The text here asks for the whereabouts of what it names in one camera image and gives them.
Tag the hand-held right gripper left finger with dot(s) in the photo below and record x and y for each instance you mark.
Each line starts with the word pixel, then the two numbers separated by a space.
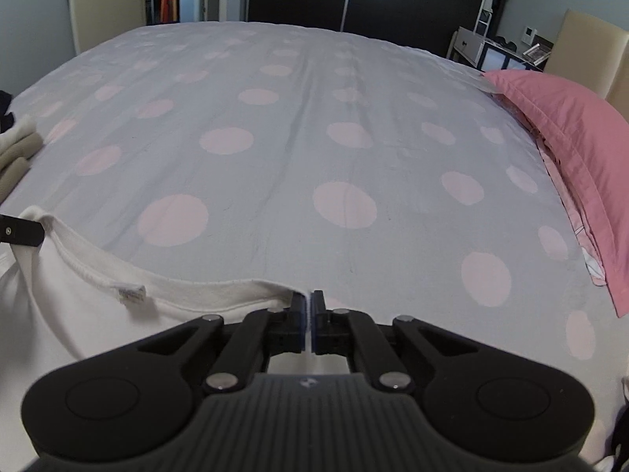
pixel 298 329

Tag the white folded garment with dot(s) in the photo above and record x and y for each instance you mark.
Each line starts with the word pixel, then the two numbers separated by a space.
pixel 19 130

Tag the cream door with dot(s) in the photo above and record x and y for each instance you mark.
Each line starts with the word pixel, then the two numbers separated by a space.
pixel 108 5

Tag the white nightstand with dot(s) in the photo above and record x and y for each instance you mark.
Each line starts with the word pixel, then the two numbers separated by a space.
pixel 467 42

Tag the pink pillow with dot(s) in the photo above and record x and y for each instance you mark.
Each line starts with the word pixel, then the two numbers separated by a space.
pixel 580 132

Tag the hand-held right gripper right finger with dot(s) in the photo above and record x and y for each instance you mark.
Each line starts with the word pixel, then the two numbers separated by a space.
pixel 318 329

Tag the small black item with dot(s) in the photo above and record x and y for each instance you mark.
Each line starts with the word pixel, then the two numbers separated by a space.
pixel 506 43

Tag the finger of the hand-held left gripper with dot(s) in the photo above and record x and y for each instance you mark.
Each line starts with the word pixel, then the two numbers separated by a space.
pixel 22 230

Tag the white sweatshirt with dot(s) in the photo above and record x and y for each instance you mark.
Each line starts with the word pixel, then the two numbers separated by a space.
pixel 73 314

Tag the black wardrobe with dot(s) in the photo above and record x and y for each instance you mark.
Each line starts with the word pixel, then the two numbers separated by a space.
pixel 393 0

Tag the bed with polka dot sheet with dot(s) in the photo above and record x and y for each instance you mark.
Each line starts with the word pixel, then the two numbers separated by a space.
pixel 295 132

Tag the white wall thermostat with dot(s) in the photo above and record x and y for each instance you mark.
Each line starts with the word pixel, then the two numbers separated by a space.
pixel 528 35

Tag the orange stool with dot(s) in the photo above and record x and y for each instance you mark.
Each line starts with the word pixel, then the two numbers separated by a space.
pixel 168 5

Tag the clear acrylic holder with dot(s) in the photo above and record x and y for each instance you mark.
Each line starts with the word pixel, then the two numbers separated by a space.
pixel 538 52

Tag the cream padded headboard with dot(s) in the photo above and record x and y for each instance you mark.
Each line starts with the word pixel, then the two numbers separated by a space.
pixel 589 44

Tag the stack of folded clothes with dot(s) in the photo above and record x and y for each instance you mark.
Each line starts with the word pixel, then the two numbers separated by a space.
pixel 12 167

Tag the dark floral garment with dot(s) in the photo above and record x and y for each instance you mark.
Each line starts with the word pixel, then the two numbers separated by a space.
pixel 5 108

